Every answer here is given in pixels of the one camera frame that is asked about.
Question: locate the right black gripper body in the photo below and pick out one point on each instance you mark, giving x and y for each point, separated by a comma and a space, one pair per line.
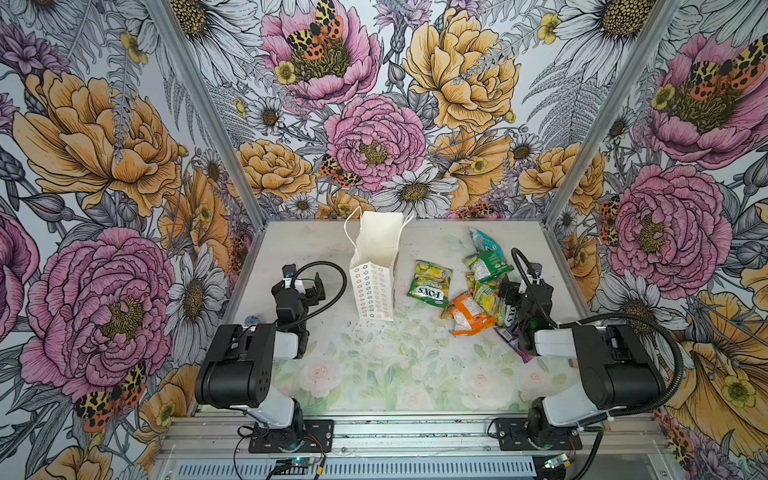
519, 294

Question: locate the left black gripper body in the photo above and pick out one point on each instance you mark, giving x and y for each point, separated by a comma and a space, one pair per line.
309, 288

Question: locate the orange snack packet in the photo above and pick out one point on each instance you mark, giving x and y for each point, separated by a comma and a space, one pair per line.
468, 316

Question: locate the white printed paper bag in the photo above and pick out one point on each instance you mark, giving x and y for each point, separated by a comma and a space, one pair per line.
375, 238

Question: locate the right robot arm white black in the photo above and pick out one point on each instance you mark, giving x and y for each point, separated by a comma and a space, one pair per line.
617, 376

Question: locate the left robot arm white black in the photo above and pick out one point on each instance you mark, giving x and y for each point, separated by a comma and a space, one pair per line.
236, 373

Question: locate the yellow green Fox's candy bag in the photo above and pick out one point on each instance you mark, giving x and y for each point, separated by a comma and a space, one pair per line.
490, 296

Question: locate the purple snack packet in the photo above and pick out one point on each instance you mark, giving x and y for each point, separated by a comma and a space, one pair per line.
511, 337

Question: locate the dark green snack packet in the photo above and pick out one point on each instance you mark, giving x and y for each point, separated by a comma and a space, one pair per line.
487, 266

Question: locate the teal snack packet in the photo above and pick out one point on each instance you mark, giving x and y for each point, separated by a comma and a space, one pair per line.
485, 243

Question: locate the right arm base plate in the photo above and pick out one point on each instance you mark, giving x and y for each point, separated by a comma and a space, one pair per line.
518, 434

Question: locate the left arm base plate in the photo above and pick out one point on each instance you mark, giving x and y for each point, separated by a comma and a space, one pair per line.
312, 436

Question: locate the aluminium frame rail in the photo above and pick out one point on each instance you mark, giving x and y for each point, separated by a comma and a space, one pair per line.
215, 435

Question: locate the white vented cable duct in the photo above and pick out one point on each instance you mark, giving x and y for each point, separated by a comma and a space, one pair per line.
505, 467

